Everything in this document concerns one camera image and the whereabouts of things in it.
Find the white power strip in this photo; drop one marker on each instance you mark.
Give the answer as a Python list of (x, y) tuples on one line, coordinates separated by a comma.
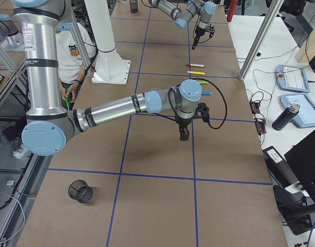
[(18, 154)]

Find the blue teach pendant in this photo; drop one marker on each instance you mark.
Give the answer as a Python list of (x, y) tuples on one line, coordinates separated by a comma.
[(292, 79), (306, 116)]

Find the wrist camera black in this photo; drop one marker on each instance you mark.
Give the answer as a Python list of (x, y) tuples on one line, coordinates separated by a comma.
[(210, 30), (202, 112)]

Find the blue teach pendant rear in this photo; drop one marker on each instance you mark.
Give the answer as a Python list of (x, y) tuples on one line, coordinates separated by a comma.
[(306, 116)]

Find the white central pedestal column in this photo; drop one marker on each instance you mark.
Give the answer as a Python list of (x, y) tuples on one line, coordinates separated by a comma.
[(110, 68)]

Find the black mesh cup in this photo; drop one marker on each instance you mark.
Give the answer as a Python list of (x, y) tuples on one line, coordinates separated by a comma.
[(80, 191), (133, 6)]

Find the yellow marker pen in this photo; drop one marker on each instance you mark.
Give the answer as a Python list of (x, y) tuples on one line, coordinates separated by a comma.
[(195, 73)]

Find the black thermos bottle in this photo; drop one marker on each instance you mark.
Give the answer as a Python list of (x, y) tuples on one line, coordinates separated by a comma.
[(286, 116)]

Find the aluminium frame post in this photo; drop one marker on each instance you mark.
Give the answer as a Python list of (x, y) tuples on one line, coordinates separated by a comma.
[(261, 34)]

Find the orange circuit board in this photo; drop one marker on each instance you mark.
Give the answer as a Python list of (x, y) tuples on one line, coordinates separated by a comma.
[(258, 117)]

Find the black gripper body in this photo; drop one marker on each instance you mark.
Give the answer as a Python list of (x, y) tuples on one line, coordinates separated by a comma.
[(184, 121), (198, 33)]

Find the blue teach pendant front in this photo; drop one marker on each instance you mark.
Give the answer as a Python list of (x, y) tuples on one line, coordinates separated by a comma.
[(292, 79)]

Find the black mesh cup near left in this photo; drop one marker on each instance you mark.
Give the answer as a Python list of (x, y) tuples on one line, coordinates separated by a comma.
[(133, 6)]

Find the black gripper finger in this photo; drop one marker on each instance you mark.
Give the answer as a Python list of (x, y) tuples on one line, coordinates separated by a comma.
[(196, 40), (184, 134)]

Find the black monitor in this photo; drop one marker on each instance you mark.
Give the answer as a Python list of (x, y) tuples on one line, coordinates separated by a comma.
[(301, 159)]

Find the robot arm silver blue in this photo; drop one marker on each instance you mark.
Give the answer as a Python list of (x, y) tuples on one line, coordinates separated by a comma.
[(204, 30), (49, 126)]

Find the person in white shirt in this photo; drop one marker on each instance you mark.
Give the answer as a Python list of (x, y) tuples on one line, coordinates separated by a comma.
[(71, 68)]

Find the red capped white marker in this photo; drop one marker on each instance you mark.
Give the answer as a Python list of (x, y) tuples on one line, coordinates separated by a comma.
[(195, 65)]

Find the black mesh cup near right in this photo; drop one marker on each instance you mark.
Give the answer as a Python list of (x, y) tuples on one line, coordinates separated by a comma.
[(80, 191)]

